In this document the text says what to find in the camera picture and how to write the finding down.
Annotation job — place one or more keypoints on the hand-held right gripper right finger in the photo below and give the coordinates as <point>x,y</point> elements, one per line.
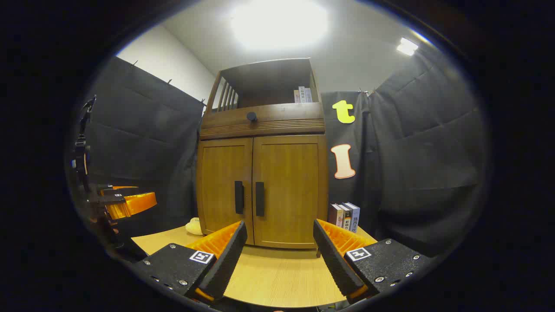
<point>336,260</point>

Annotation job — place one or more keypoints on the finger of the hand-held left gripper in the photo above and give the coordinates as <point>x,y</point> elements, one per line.
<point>119,191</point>
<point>132,204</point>

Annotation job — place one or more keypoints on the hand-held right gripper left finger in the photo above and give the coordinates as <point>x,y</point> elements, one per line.
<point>225,255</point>

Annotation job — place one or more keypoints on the brown wooden shoe cabinet door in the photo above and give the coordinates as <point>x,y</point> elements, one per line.
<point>221,173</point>
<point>292,182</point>

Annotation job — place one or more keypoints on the brown wooden shoe cabinet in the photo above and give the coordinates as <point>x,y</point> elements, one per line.
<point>264,123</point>

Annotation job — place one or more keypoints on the cream round object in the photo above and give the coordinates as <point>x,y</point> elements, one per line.
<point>195,226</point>

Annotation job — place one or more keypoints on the black and white spine book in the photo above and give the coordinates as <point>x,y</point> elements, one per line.
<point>345,217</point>

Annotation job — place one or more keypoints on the pink spine book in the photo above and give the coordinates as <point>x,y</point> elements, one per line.
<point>334,214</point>

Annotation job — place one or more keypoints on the blue grey spine book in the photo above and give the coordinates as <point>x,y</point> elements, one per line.
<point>354,216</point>

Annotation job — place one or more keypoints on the black round drawer knob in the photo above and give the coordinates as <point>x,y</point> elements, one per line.
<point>252,116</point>

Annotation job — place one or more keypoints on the grey upright book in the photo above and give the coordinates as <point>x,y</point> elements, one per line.
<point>308,95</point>

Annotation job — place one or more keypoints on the small ceiling light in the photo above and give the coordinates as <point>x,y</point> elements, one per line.
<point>407,46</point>

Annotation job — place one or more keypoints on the large ceiling light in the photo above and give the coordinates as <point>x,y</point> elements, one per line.
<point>279,24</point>

